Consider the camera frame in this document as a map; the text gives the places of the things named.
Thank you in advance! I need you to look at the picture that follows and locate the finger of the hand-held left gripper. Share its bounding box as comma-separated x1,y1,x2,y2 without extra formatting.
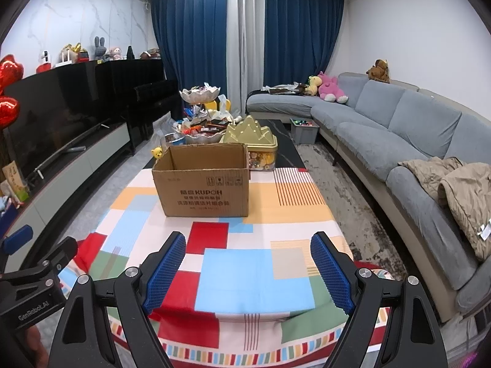
0,224,33,257
0,236,78,289

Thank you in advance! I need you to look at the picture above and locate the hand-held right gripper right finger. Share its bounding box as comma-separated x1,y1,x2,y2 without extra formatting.
310,232,449,368

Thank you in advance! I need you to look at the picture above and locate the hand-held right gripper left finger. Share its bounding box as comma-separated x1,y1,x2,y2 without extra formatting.
48,231,187,368

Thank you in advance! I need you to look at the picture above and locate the brown cardboard box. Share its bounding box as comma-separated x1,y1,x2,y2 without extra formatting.
151,143,251,218

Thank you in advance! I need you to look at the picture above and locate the pile of wrapped snacks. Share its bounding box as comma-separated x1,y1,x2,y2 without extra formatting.
172,117,233,136

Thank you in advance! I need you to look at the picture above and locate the person's left hand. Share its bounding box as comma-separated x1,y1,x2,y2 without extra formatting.
15,324,50,368

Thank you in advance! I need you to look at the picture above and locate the printed paper box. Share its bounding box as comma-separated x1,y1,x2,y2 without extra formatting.
1,161,30,204

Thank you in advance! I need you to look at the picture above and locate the colourful patchwork tablecloth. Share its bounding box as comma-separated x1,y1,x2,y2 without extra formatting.
50,167,400,368

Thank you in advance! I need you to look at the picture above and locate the grey tv console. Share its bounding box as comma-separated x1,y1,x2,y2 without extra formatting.
0,121,133,273

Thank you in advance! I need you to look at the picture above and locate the grey patterned rug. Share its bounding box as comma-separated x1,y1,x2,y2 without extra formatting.
297,144,407,273

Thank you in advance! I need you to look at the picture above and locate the red heart balloon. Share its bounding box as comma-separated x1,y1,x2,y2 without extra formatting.
0,54,24,96
0,97,21,128

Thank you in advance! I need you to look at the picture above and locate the clear snack jar blue label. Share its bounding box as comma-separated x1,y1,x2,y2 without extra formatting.
164,132,187,150

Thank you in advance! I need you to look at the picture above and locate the black flat television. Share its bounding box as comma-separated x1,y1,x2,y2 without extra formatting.
2,61,127,179

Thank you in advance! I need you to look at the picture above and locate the grey corner sofa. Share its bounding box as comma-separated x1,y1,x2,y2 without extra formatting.
245,71,491,323

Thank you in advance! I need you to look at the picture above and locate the grey storage bin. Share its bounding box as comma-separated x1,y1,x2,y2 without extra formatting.
289,118,320,145

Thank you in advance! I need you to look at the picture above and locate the beige quilted jacket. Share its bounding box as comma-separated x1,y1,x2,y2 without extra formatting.
398,156,491,263

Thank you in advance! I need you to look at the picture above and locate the gold mountain lid snack container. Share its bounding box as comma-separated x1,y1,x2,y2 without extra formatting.
220,115,279,171

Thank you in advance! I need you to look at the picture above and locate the black upright piano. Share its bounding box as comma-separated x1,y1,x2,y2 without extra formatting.
96,58,181,156

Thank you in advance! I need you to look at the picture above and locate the yellow plastic chair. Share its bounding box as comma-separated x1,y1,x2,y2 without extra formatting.
203,98,232,113

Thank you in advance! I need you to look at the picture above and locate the white and red gadget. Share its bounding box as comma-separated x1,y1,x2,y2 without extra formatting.
37,50,53,73

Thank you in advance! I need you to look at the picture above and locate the silver tiered snack dish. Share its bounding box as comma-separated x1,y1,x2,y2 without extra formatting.
172,84,231,145

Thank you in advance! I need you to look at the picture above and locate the pink plush toy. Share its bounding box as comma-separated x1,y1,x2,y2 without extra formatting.
316,71,349,104

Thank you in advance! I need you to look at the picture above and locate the clothes heap on sofa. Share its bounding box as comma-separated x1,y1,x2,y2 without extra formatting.
262,82,309,96

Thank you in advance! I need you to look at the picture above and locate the gold and white ornament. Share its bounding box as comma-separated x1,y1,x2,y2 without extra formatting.
57,42,89,66

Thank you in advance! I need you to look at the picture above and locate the grey bunny plush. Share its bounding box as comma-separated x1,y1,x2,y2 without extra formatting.
94,36,108,62

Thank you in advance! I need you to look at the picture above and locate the brown plush toy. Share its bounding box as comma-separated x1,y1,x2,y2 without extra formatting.
366,59,391,84

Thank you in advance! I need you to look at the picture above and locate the wide blue curtain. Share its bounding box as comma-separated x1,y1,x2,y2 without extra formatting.
149,0,231,119

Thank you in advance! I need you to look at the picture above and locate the white sheer curtain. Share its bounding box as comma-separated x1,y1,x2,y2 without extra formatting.
226,0,267,119

